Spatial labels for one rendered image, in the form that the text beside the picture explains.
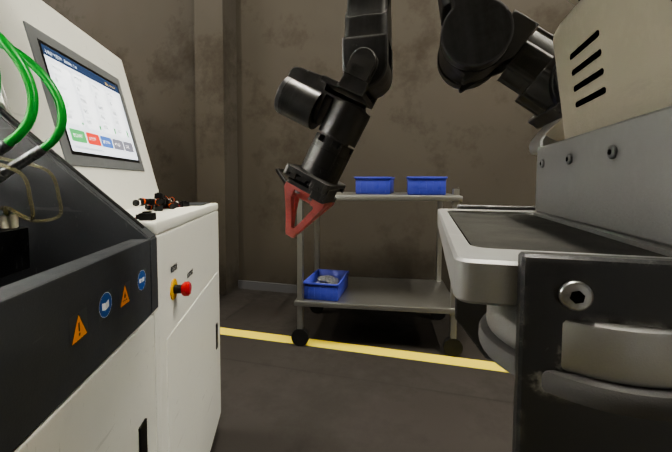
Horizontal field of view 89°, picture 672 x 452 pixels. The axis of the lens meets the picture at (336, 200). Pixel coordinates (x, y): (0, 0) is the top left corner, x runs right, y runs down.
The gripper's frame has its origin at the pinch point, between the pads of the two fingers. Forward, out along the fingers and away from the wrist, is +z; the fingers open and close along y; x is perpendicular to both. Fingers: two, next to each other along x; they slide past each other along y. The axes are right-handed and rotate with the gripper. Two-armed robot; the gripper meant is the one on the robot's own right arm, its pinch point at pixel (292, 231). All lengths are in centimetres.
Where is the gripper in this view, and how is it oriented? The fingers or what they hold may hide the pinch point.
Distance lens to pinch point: 51.0
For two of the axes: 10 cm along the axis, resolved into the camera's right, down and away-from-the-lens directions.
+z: -4.4, 8.8, 1.6
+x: 8.6, 4.7, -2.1
